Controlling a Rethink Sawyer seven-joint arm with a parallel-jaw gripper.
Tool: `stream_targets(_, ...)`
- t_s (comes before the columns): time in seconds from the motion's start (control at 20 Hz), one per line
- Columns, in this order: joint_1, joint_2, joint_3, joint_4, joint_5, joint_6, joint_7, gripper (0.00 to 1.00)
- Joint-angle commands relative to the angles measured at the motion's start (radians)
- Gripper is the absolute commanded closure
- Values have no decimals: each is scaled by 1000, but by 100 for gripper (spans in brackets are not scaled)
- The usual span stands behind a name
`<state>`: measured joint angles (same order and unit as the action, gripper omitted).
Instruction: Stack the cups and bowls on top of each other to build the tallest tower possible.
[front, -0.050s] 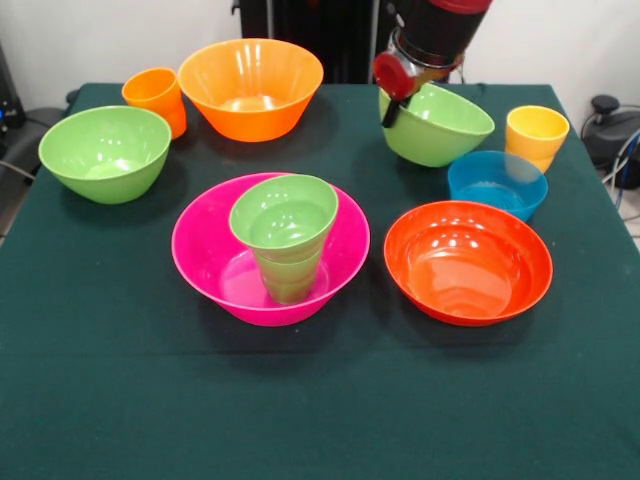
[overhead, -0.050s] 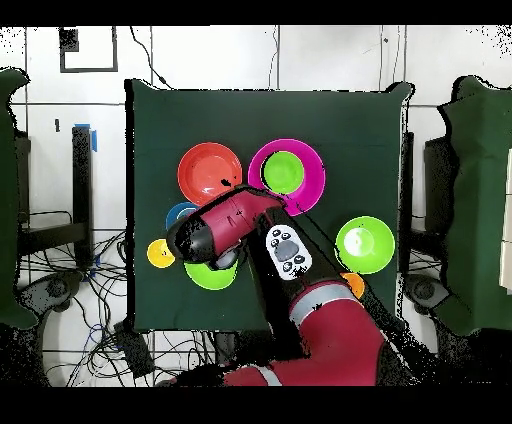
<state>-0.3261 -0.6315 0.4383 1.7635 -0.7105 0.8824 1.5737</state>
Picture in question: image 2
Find blue plastic bowl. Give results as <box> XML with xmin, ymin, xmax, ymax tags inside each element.
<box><xmin>165</xmin><ymin>201</ymin><xmax>200</xmax><ymax>231</ymax></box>

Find large green plastic bowl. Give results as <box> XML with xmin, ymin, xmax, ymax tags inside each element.
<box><xmin>183</xmin><ymin>257</ymin><xmax>240</xmax><ymax>291</ymax></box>
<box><xmin>334</xmin><ymin>215</ymin><xmax>396</xmax><ymax>276</ymax></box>

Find black square floor frame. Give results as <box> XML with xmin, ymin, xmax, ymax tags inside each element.
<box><xmin>58</xmin><ymin>25</ymin><xmax>119</xmax><ymax>74</ymax></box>

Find black chair base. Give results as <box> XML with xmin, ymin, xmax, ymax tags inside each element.
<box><xmin>17</xmin><ymin>269</ymin><xmax>87</xmax><ymax>321</ymax></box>

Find white box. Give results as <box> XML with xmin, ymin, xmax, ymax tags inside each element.
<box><xmin>498</xmin><ymin>147</ymin><xmax>512</xmax><ymax>296</ymax></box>

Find yellow plastic cup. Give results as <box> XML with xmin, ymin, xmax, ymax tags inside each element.
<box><xmin>146</xmin><ymin>238</ymin><xmax>176</xmax><ymax>269</ymax></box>

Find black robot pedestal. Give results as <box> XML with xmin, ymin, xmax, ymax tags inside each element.
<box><xmin>211</xmin><ymin>330</ymin><xmax>277</xmax><ymax>367</ymax></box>

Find green cloth side table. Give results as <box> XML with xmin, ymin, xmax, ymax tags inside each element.
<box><xmin>435</xmin><ymin>74</ymin><xmax>512</xmax><ymax>338</ymax></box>
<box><xmin>0</xmin><ymin>66</ymin><xmax>39</xmax><ymax>330</ymax></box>

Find red plastic bowl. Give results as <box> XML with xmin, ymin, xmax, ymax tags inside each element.
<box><xmin>177</xmin><ymin>141</ymin><xmax>244</xmax><ymax>207</ymax></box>

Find small green plastic bowl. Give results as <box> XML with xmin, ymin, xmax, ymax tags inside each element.
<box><xmin>261</xmin><ymin>150</ymin><xmax>306</xmax><ymax>196</ymax></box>

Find orange plastic cup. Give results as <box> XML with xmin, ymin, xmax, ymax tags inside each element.
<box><xmin>339</xmin><ymin>272</ymin><xmax>366</xmax><ymax>300</ymax></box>

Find pink plastic bowl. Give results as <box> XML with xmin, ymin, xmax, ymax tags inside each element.
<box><xmin>247</xmin><ymin>138</ymin><xmax>327</xmax><ymax>217</ymax></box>

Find black metal stand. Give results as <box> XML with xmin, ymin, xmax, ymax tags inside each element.
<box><xmin>15</xmin><ymin>124</ymin><xmax>97</xmax><ymax>268</ymax></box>
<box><xmin>399</xmin><ymin>130</ymin><xmax>416</xmax><ymax>277</ymax></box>

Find dark green table cloth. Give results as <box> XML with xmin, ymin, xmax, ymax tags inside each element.
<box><xmin>124</xmin><ymin>77</ymin><xmax>415</xmax><ymax>333</ymax></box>

